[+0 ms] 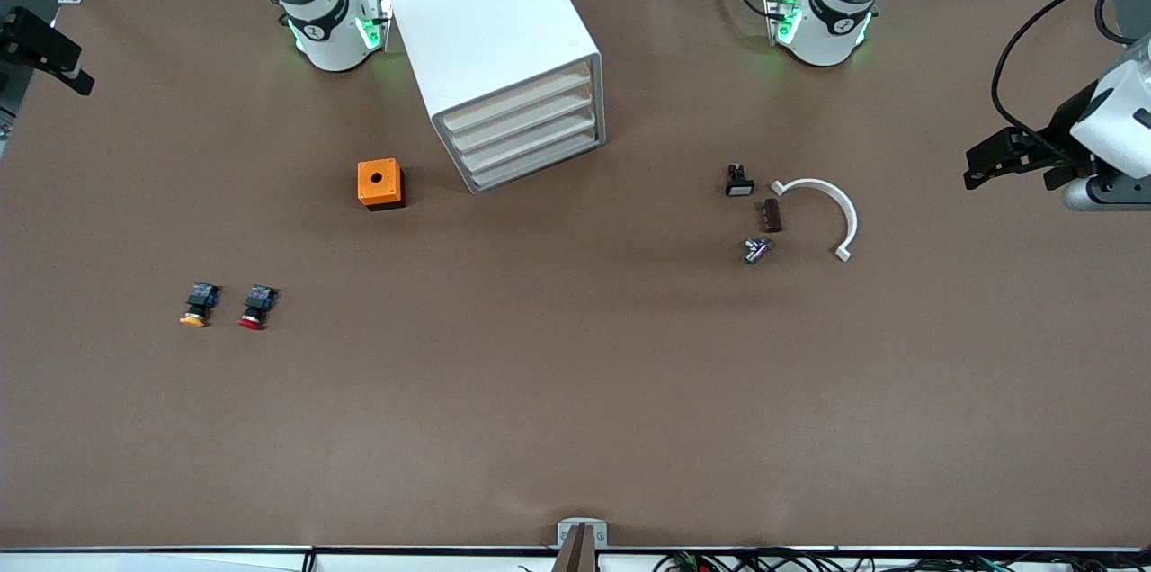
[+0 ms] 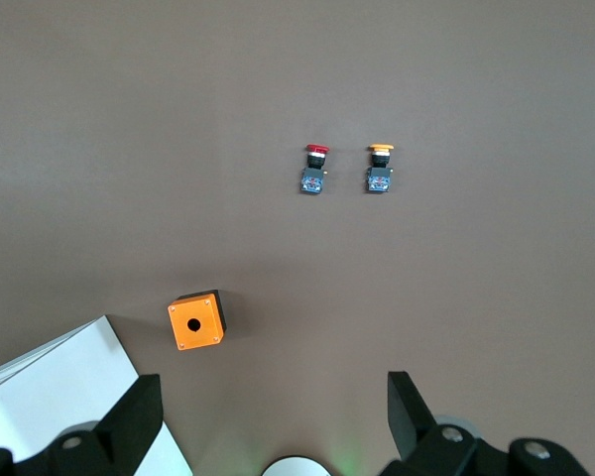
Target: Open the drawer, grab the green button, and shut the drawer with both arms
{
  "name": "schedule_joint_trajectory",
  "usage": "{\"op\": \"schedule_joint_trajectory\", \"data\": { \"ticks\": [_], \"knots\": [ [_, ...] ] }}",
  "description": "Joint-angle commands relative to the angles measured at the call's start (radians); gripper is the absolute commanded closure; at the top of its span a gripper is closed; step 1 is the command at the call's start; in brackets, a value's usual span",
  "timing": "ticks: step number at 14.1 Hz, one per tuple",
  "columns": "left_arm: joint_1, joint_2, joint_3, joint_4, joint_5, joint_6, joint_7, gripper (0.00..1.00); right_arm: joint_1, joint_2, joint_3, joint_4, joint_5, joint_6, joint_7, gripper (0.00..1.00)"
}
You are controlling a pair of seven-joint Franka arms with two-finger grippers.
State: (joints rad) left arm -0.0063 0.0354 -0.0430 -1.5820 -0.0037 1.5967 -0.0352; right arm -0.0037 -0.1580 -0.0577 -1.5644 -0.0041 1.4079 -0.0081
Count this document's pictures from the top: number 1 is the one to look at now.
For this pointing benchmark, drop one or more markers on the red push button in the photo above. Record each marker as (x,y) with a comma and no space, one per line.
(259,300)

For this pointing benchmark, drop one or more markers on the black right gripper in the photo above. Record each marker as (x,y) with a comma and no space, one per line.
(30,42)

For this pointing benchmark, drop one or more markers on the white plastic drawer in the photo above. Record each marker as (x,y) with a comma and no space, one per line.
(517,121)
(517,102)
(517,141)
(517,160)

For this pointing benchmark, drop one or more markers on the white drawer cabinet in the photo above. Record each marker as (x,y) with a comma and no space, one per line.
(486,14)

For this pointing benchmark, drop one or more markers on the yellow push button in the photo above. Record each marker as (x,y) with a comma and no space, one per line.
(200,298)

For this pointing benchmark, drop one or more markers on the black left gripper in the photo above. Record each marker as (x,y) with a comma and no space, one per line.
(1060,130)

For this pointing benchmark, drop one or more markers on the silver camera mount bracket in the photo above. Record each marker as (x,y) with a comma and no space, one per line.
(582,545)

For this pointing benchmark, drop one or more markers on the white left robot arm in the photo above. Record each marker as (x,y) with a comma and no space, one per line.
(827,23)

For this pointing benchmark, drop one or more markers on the silver metal connector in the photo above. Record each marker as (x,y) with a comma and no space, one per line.
(757,250)

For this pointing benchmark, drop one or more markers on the black switch with white face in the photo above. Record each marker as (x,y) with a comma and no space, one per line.
(739,185)

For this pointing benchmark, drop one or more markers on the orange box with hole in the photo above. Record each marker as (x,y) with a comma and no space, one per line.
(378,181)

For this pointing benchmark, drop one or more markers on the white curved plastic clamp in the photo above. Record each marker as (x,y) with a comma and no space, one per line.
(814,184)

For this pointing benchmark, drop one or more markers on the brown terminal block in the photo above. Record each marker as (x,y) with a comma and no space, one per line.
(771,216)

